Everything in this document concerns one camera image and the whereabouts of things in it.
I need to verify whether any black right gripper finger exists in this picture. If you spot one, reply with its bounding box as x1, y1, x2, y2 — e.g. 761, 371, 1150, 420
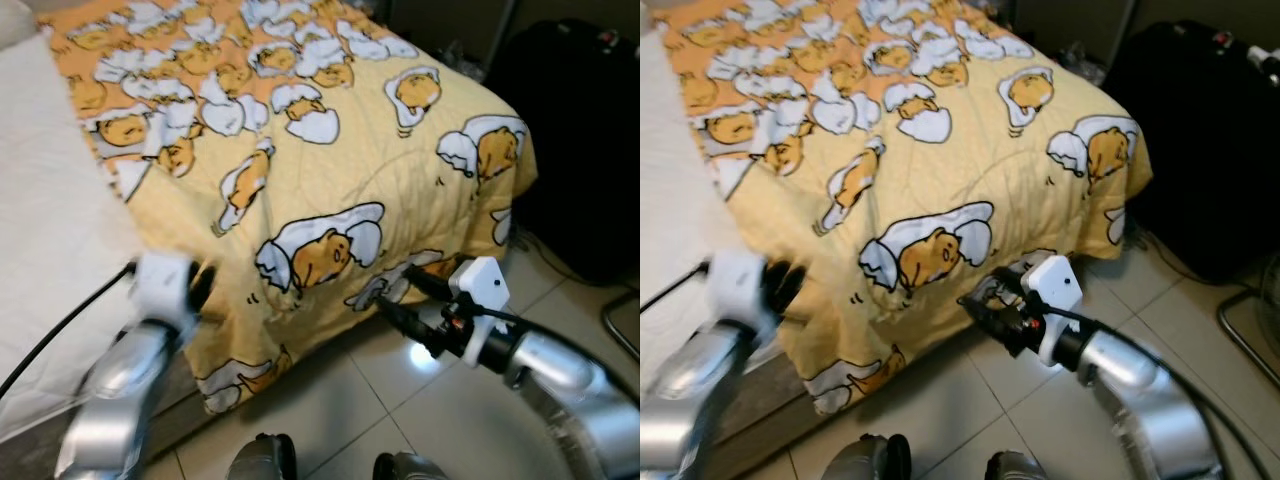
957, 292, 1016, 333
373, 295, 443, 349
403, 264, 459, 303
990, 264, 1033, 297

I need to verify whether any orange yellow cartoon blanket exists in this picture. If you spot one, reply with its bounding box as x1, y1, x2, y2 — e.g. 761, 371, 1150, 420
40, 0, 539, 417
660, 0, 1154, 417

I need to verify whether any white quilted mattress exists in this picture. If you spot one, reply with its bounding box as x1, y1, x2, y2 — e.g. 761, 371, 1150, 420
640, 25, 736, 386
0, 28, 143, 443

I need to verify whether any robot right leg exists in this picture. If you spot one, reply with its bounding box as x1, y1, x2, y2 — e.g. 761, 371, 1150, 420
984, 449, 1053, 480
372, 451, 453, 480

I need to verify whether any robot leg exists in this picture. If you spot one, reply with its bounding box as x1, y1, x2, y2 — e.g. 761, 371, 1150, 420
819, 432, 912, 480
372, 451, 453, 480
227, 432, 299, 480
984, 449, 1053, 480

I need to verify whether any metal fan stand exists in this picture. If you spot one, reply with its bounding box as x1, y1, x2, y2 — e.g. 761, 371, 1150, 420
1214, 284, 1280, 393
599, 289, 641, 363

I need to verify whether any robot left leg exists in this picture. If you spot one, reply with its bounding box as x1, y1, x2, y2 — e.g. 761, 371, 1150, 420
227, 432, 299, 480
819, 432, 912, 480

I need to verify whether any black suitcase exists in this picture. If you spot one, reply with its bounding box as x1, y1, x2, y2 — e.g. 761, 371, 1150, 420
1104, 19, 1280, 287
484, 19, 641, 287

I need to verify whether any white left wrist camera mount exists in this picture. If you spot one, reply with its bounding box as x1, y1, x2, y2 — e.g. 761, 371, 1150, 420
129, 251, 202, 327
704, 249, 777, 327

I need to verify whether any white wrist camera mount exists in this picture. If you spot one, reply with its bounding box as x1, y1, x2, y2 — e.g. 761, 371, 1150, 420
447, 256, 512, 347
1019, 254, 1087, 367
704, 249, 777, 327
129, 251, 202, 327

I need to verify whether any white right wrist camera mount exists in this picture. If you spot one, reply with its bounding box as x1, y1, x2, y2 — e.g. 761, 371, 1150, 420
1019, 254, 1087, 367
447, 256, 512, 347

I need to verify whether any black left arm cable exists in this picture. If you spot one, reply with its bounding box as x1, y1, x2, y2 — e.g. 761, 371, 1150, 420
640, 261, 713, 313
0, 261, 138, 399

